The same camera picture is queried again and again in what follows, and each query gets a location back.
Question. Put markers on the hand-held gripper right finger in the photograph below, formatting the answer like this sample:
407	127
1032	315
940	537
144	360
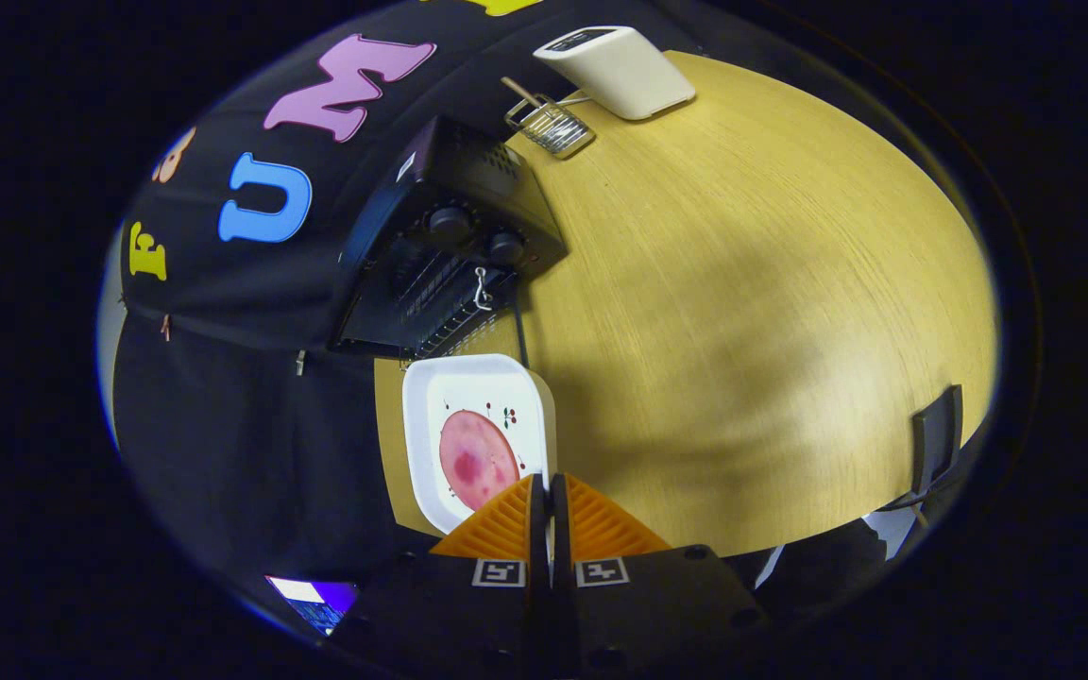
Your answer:
638	614

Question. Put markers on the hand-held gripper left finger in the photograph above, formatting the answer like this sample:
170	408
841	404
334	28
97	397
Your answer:
468	614

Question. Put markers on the pink ham slice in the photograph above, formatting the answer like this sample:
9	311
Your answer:
478	458

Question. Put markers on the white square plate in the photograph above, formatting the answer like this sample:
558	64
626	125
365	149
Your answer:
468	382

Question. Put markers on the black toaster oven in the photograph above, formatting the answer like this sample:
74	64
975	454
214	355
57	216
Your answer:
468	175

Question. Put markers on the white toaster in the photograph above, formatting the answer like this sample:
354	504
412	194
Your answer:
624	71

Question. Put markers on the lit laptop screen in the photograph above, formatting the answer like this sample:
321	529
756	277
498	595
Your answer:
317	600

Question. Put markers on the black backdrop cloth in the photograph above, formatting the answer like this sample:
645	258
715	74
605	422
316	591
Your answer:
223	425

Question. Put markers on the black chair back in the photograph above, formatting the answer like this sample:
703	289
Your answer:
936	439

